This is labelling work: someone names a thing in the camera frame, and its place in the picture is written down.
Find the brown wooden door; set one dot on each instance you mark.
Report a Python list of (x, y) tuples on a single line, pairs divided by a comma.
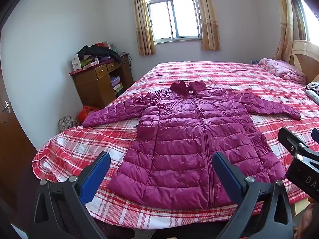
[(12, 142)]

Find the beige wooden bed headboard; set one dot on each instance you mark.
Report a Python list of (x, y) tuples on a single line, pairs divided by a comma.
[(307, 57)]

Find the side window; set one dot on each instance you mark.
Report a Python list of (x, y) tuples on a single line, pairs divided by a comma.
[(307, 15)]

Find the bed with red plaid sheet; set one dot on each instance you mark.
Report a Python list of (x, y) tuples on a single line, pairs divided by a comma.
[(74, 151)]

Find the striped pillow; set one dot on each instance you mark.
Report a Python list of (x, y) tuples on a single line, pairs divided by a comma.
[(313, 90)]

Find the sliding glass window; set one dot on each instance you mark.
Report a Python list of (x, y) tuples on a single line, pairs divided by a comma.
[(172, 12)]

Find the grey patterned bag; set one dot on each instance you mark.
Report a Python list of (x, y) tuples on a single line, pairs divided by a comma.
[(68, 124)]

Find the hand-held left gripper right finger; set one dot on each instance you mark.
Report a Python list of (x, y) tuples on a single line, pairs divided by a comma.
[(229, 176)]

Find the pink flat box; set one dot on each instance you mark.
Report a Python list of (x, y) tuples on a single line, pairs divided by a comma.
[(89, 66)]

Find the white box with red print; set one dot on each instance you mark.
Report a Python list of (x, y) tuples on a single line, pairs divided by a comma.
[(76, 63)]

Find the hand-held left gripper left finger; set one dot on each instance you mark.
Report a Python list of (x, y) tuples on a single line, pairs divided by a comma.
[(96, 176)]

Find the pink quilted blanket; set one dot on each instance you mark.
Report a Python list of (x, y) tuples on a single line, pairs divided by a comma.
[(282, 68)]

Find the person's right hand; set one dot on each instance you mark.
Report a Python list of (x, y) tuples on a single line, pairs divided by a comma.
[(308, 220)]

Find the red paper bag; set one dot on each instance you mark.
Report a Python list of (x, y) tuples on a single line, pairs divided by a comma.
[(103, 44)]

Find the red plastic bag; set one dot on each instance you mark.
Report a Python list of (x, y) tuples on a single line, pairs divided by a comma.
[(86, 113)]

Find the pile of dark clothes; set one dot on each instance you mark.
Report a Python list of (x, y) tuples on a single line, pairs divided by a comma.
[(99, 52)]

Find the stack of boxes in cabinet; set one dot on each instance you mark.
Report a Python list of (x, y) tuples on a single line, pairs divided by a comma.
[(116, 86)]

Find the small blue cloth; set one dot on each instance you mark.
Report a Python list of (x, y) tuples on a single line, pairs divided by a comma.
[(255, 62)]

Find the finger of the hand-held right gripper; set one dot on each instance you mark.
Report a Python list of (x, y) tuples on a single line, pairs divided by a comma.
[(315, 135), (290, 139)]

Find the brown wooden cabinet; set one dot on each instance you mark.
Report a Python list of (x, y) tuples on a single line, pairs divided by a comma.
[(92, 87)]

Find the beige patterned curtain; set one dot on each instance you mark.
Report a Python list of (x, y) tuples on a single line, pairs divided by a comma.
[(143, 20), (284, 25), (208, 17)]

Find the purple quilted down jacket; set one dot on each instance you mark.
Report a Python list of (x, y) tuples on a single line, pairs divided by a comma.
[(189, 142)]

